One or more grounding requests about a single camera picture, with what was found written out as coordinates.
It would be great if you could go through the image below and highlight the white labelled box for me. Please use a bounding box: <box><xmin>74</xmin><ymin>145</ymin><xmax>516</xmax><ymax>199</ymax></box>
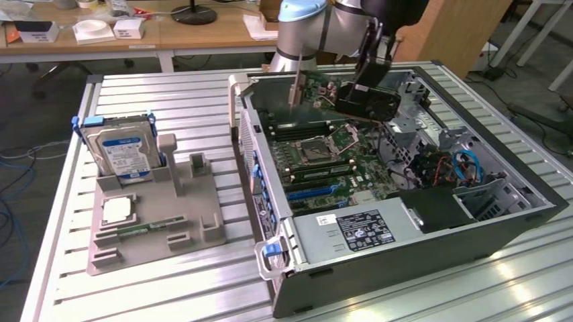
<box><xmin>112</xmin><ymin>18</ymin><xmax>145</xmax><ymax>40</ymax></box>

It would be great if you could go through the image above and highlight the black office chair base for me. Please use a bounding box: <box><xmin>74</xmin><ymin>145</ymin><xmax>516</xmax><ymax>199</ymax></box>
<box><xmin>25</xmin><ymin>59</ymin><xmax>134</xmax><ymax>100</ymax></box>

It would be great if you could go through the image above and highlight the CPU socket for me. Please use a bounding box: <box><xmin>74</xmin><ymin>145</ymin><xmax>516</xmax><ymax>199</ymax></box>
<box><xmin>295</xmin><ymin>137</ymin><xmax>339</xmax><ymax>166</ymax></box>

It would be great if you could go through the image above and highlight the white table frame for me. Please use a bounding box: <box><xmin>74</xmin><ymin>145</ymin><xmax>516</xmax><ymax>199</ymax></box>
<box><xmin>490</xmin><ymin>0</ymin><xmax>573</xmax><ymax>91</ymax></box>

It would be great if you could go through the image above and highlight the white paper stack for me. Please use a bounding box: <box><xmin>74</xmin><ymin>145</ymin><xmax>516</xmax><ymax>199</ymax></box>
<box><xmin>243</xmin><ymin>13</ymin><xmax>280</xmax><ymax>42</ymax></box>

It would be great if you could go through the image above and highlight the graphics card with black cooler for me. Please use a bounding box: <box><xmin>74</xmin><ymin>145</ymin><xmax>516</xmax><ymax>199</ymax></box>
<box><xmin>287</xmin><ymin>68</ymin><xmax>403</xmax><ymax>122</ymax></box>

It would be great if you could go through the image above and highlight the grey parts rack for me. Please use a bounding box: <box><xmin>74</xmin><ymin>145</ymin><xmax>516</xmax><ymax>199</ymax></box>
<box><xmin>84</xmin><ymin>133</ymin><xmax>229</xmax><ymax>276</ymax></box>

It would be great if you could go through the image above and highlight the wooden cabinet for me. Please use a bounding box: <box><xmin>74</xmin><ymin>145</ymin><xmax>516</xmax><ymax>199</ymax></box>
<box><xmin>384</xmin><ymin>0</ymin><xmax>514</xmax><ymax>80</ymax></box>

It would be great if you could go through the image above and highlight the green RAM stick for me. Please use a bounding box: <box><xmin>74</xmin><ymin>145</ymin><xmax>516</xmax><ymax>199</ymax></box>
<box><xmin>116</xmin><ymin>218</ymin><xmax>184</xmax><ymax>238</ymax></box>
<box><xmin>291</xmin><ymin>163</ymin><xmax>353</xmax><ymax>182</ymax></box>

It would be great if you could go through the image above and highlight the silver chipset heat sink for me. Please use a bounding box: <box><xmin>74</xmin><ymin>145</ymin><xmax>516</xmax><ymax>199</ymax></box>
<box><xmin>351</xmin><ymin>190</ymin><xmax>378</xmax><ymax>205</ymax></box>

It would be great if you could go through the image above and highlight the black plastic cover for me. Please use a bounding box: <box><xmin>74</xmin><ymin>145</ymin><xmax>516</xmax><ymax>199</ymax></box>
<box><xmin>396</xmin><ymin>186</ymin><xmax>479</xmax><ymax>235</ymax></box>

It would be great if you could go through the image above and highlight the silver perforated drive cage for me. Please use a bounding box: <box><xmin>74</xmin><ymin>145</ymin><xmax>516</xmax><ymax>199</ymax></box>
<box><xmin>379</xmin><ymin>78</ymin><xmax>448</xmax><ymax>158</ymax></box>

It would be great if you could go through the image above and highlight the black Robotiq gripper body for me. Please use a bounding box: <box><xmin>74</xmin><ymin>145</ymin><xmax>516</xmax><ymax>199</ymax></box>
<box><xmin>356</xmin><ymin>0</ymin><xmax>424</xmax><ymax>36</ymax></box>

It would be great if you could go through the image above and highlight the black and white box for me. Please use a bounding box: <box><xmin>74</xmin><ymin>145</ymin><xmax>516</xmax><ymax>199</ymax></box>
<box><xmin>12</xmin><ymin>20</ymin><xmax>60</xmax><ymax>44</ymax></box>

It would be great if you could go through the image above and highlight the grey power supply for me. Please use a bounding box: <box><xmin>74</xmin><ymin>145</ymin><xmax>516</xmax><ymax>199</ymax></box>
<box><xmin>289</xmin><ymin>197</ymin><xmax>424</xmax><ymax>265</ymax></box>

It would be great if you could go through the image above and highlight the grey disk bay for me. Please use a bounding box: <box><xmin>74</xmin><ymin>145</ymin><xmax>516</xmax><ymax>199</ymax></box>
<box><xmin>451</xmin><ymin>177</ymin><xmax>531</xmax><ymax>222</ymax></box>

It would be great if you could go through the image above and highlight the white box red button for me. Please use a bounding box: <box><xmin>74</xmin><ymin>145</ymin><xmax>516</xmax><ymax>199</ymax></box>
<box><xmin>475</xmin><ymin>50</ymin><xmax>494</xmax><ymax>73</ymax></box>

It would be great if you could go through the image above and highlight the wooden desk white frame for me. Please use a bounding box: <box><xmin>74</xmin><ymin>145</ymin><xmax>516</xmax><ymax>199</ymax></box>
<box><xmin>0</xmin><ymin>0</ymin><xmax>403</xmax><ymax>73</ymax></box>

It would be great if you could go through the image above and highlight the blue wire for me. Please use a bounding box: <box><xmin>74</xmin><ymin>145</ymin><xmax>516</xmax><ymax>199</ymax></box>
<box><xmin>451</xmin><ymin>150</ymin><xmax>484</xmax><ymax>184</ymax></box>

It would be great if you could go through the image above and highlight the blue floor cable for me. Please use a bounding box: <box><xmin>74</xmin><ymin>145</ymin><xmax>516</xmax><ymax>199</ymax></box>
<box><xmin>0</xmin><ymin>160</ymin><xmax>34</xmax><ymax>289</ymax></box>

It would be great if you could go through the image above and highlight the black round lamp base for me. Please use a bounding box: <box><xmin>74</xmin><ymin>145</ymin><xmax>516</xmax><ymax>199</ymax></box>
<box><xmin>170</xmin><ymin>0</ymin><xmax>219</xmax><ymax>25</ymax></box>

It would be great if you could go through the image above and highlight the green motherboard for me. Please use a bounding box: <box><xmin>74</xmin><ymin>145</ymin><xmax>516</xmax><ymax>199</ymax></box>
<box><xmin>257</xmin><ymin>110</ymin><xmax>403</xmax><ymax>217</ymax></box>

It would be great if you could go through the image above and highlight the black stand foot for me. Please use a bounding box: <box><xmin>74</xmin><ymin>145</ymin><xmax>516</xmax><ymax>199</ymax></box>
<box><xmin>507</xmin><ymin>102</ymin><xmax>573</xmax><ymax>130</ymax></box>

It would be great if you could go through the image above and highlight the black open PC case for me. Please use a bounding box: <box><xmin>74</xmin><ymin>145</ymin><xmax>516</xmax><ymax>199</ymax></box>
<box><xmin>227</xmin><ymin>65</ymin><xmax>570</xmax><ymax>319</ymax></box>

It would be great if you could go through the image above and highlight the silver CPU chip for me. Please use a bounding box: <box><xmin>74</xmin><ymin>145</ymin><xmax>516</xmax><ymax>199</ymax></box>
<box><xmin>101</xmin><ymin>198</ymin><xmax>134</xmax><ymax>224</ymax></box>

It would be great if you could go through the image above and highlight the silver socket cover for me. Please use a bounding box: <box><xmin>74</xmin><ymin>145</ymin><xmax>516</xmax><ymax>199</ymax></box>
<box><xmin>328</xmin><ymin>123</ymin><xmax>361</xmax><ymax>156</ymax></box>

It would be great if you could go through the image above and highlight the brown cardboard box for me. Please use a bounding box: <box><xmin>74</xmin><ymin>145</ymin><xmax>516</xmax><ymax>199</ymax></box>
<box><xmin>257</xmin><ymin>0</ymin><xmax>281</xmax><ymax>23</ymax></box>

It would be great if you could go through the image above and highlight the hard disk with blue caddy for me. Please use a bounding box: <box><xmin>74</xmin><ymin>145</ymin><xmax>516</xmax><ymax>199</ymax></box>
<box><xmin>69</xmin><ymin>110</ymin><xmax>164</xmax><ymax>185</ymax></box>

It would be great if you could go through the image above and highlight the white round container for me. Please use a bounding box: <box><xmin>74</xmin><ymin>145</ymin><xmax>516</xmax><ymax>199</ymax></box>
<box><xmin>72</xmin><ymin>19</ymin><xmax>116</xmax><ymax>45</ymax></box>

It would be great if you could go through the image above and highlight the blue expansion slot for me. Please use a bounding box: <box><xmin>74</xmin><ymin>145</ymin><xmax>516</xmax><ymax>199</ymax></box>
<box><xmin>285</xmin><ymin>182</ymin><xmax>344</xmax><ymax>203</ymax></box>

